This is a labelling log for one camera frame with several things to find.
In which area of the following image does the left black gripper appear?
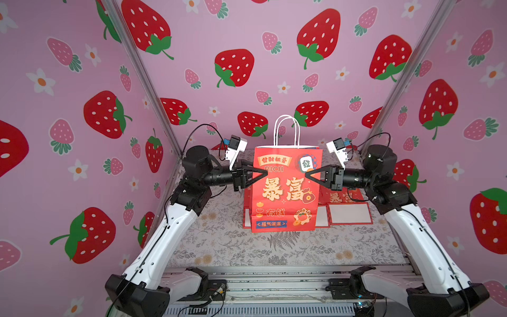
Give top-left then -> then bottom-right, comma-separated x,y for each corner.
198,162 -> 264,197

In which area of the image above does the red paper bag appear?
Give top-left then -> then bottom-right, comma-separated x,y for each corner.
316,187 -> 330,228
243,188 -> 252,229
325,188 -> 373,225
250,115 -> 323,233

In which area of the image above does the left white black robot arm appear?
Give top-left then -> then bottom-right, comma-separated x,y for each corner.
105,137 -> 267,316

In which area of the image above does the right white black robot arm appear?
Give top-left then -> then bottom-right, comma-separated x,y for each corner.
305,145 -> 490,316

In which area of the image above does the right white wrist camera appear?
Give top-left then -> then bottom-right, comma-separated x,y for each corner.
326,138 -> 351,169

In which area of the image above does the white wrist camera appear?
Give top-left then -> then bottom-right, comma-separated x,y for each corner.
225,135 -> 248,170
326,138 -> 351,169

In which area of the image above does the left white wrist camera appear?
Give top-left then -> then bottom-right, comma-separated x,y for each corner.
225,135 -> 248,170

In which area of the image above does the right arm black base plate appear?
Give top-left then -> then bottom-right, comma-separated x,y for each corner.
325,279 -> 384,301

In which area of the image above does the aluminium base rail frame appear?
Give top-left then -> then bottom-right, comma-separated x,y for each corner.
114,264 -> 450,317

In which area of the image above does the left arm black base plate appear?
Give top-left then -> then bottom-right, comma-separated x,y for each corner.
178,279 -> 227,302

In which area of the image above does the right aluminium frame post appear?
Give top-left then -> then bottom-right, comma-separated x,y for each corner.
358,0 -> 456,154

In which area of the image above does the aluminium frame post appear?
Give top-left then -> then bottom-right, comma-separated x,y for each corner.
358,0 -> 456,154
104,0 -> 183,156

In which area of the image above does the left aluminium frame post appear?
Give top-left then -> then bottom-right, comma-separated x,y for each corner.
104,0 -> 183,156

